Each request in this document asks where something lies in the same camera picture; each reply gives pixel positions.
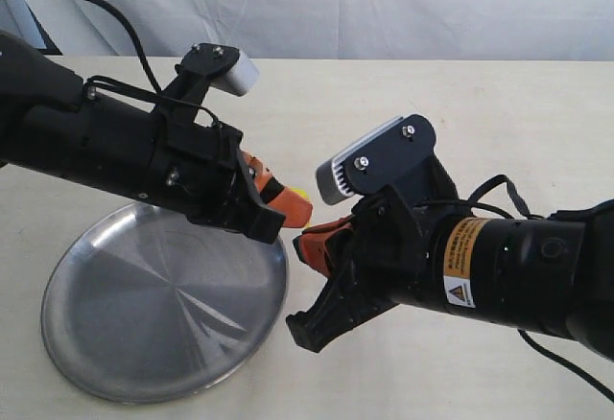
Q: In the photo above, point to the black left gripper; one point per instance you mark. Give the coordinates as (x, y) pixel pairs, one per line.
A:
(200, 172)

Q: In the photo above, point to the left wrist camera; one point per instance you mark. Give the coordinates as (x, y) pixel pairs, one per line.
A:
(225, 68)

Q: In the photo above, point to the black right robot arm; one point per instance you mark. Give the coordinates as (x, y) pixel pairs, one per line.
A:
(552, 276)

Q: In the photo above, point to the round stainless steel plate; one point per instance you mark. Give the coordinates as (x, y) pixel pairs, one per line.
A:
(145, 307)

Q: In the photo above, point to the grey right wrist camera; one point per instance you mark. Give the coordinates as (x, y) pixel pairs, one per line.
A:
(378, 158)

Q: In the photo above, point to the thin yellow stick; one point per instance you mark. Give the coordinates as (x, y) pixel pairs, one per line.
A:
(302, 194)

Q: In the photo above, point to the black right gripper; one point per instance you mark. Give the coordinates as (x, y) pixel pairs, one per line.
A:
(382, 256)

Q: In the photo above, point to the dark frame behind table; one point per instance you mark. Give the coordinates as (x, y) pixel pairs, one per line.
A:
(48, 46)

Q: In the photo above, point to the white backdrop cloth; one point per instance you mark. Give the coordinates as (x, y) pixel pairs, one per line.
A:
(378, 29)

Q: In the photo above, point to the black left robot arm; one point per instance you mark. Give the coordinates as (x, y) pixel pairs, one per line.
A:
(56, 123)

